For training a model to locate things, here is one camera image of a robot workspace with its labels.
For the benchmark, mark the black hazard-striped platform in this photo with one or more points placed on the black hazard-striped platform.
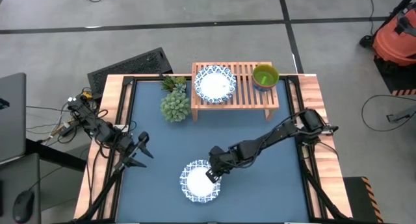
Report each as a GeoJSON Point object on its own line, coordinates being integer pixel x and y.
{"type": "Point", "coordinates": [357, 198]}
{"type": "Point", "coordinates": [390, 78]}

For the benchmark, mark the orange shop vacuum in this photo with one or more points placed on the orange shop vacuum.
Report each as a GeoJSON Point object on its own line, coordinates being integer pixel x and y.
{"type": "Point", "coordinates": [396, 39]}

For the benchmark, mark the mixed succulents in dark pot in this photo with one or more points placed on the mixed succulents in dark pot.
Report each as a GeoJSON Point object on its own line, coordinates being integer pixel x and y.
{"type": "Point", "coordinates": [172, 83]}

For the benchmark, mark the grey metal stand foot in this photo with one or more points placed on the grey metal stand foot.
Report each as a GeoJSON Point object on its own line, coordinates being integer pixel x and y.
{"type": "Point", "coordinates": [401, 115]}

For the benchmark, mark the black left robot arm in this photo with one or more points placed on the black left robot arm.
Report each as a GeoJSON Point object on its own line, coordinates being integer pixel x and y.
{"type": "Point", "coordinates": [97, 128]}

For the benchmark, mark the pale green potted succulent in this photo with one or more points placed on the pale green potted succulent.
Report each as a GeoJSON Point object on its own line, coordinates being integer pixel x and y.
{"type": "Point", "coordinates": [175, 106]}

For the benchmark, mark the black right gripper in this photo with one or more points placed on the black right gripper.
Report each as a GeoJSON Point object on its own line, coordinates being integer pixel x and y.
{"type": "Point", "coordinates": [221, 159]}

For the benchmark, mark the wooden slatted shelf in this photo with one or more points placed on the wooden slatted shelf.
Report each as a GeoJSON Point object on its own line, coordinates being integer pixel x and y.
{"type": "Point", "coordinates": [243, 97]}

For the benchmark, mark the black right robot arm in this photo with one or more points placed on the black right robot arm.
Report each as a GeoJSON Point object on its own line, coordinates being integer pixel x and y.
{"type": "Point", "coordinates": [276, 133]}

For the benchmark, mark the pink plastic bowl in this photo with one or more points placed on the pink plastic bowl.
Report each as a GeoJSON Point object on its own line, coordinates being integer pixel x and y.
{"type": "Point", "coordinates": [257, 85]}

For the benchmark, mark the green plastic bowl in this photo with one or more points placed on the green plastic bowl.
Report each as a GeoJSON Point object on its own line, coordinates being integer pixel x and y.
{"type": "Point", "coordinates": [265, 76]}

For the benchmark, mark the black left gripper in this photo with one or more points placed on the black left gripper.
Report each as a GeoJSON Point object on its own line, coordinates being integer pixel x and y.
{"type": "Point", "coordinates": [128, 149]}

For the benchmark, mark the blue plastic bowl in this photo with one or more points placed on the blue plastic bowl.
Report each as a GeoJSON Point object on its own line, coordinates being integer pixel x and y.
{"type": "Point", "coordinates": [261, 89]}

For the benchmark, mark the blue patterned white plate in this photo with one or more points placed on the blue patterned white plate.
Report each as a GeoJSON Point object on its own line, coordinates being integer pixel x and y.
{"type": "Point", "coordinates": [196, 185]}
{"type": "Point", "coordinates": [214, 86]}

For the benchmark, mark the grey laptop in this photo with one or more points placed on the grey laptop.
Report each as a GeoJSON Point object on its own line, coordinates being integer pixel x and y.
{"type": "Point", "coordinates": [13, 120]}

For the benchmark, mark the black computer mouse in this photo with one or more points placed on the black computer mouse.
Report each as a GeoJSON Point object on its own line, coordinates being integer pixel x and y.
{"type": "Point", "coordinates": [23, 206]}

